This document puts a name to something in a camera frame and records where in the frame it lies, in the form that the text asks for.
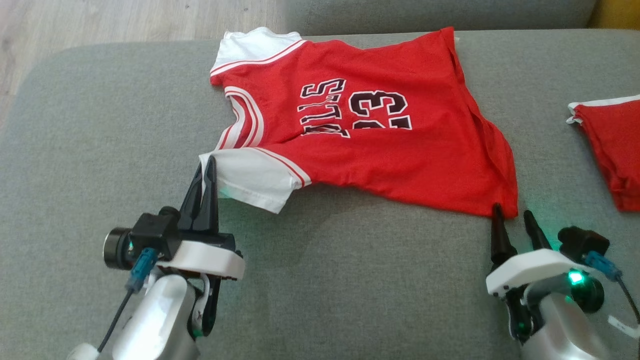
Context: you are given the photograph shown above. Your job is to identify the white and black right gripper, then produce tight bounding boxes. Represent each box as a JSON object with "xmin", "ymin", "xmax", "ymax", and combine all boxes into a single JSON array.
[{"xmin": 486, "ymin": 202, "xmax": 593, "ymax": 298}]

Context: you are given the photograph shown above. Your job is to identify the red basketball jersey number 23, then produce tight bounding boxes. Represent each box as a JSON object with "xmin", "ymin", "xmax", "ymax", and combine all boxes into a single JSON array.
[{"xmin": 198, "ymin": 26, "xmax": 519, "ymax": 219}]

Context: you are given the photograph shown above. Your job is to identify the black cable with teal connector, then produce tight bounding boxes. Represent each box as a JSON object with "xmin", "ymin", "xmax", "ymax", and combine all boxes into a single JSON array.
[
  {"xmin": 97, "ymin": 247, "xmax": 160, "ymax": 353},
  {"xmin": 584, "ymin": 251, "xmax": 640, "ymax": 326}
]

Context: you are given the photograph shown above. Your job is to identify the red shorts with white trim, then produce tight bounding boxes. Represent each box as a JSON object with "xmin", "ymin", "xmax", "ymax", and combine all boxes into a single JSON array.
[{"xmin": 566, "ymin": 94, "xmax": 640, "ymax": 213}]

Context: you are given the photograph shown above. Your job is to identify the grey sofa ottoman cushion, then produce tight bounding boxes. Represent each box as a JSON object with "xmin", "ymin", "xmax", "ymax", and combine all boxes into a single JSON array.
[{"xmin": 282, "ymin": 0, "xmax": 598, "ymax": 37}]

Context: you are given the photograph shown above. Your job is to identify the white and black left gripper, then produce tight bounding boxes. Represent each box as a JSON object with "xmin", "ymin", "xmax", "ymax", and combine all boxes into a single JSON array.
[{"xmin": 155, "ymin": 155, "xmax": 246, "ymax": 281}]

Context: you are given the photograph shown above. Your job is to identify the yellow cushion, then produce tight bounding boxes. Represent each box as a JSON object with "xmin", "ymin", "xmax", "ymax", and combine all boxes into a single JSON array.
[{"xmin": 587, "ymin": 0, "xmax": 640, "ymax": 30}]

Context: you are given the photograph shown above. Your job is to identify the white cable tag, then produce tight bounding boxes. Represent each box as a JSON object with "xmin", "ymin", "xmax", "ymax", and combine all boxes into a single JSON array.
[
  {"xmin": 607, "ymin": 315, "xmax": 640, "ymax": 341},
  {"xmin": 66, "ymin": 342, "xmax": 101, "ymax": 360}
]

